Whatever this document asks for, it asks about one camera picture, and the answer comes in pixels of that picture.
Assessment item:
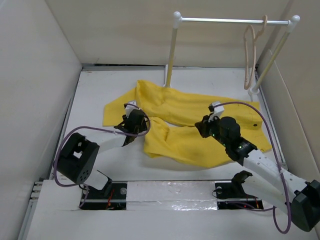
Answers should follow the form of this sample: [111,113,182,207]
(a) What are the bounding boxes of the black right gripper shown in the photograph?
[195,113,229,148]

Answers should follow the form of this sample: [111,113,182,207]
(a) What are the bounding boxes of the yellow trousers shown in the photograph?
[102,80,272,168]

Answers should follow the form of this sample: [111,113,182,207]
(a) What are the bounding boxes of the beige plastic hanger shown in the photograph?
[243,15,268,90]

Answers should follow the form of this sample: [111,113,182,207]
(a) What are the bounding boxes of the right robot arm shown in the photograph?
[195,115,320,232]

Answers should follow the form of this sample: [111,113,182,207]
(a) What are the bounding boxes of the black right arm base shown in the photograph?
[211,170,264,211]

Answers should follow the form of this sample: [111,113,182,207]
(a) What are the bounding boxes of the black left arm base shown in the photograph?
[79,181,128,211]

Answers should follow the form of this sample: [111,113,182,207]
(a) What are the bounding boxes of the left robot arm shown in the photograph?
[53,108,151,199]

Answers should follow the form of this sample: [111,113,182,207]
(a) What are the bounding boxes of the white clothes rack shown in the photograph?
[164,11,301,96]

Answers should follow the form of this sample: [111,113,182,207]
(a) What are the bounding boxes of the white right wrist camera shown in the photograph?
[208,101,225,122]

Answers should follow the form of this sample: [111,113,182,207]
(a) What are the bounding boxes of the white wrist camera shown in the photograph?
[208,101,225,122]
[124,100,139,117]

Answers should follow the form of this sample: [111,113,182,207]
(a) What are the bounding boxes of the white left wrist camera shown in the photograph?
[124,100,139,117]

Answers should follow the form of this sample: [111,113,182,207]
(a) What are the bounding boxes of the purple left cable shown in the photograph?
[54,113,152,188]

